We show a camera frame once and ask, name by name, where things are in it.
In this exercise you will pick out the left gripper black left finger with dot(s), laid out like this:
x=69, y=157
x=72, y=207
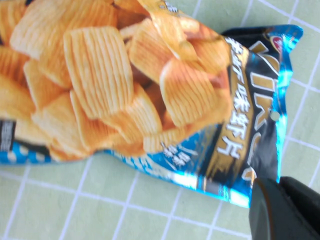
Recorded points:
x=267, y=215

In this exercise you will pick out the blue Vikar chips bag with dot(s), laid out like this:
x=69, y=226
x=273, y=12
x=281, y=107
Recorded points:
x=100, y=75

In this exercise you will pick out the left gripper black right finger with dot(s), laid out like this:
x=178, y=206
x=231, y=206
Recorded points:
x=305, y=202

